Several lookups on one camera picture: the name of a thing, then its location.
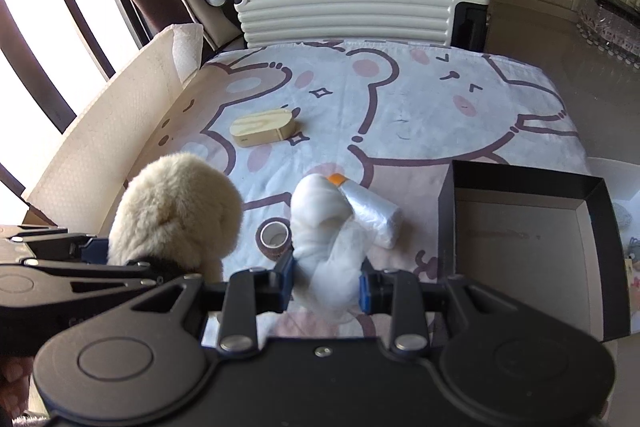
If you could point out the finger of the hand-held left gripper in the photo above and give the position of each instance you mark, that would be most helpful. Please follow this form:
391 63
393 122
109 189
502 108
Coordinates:
45 282
60 247

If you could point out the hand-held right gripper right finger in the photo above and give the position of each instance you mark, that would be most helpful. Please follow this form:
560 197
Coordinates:
364 292

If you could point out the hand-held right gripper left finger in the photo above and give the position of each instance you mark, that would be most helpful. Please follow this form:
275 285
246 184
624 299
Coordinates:
285 281

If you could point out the cream plush toy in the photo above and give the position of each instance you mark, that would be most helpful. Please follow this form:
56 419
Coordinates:
175 207

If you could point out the black cardboard box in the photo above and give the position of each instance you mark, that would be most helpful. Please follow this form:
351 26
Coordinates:
525 257

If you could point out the person's left hand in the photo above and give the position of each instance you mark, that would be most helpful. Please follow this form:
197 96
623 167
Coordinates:
12 374

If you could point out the brown tape roll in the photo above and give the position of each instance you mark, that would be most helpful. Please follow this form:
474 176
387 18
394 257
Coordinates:
275 253

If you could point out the white foam sheet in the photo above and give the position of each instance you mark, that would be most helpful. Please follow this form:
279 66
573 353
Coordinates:
100 132

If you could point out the oval wooden box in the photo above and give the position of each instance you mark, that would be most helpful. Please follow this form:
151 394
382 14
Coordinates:
260 124

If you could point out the bear printed blanket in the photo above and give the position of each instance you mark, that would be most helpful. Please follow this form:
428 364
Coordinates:
400 107

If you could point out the pack of bottles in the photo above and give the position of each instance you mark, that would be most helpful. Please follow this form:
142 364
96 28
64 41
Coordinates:
610 27

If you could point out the dark window frame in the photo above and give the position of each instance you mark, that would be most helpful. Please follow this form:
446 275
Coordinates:
37 67

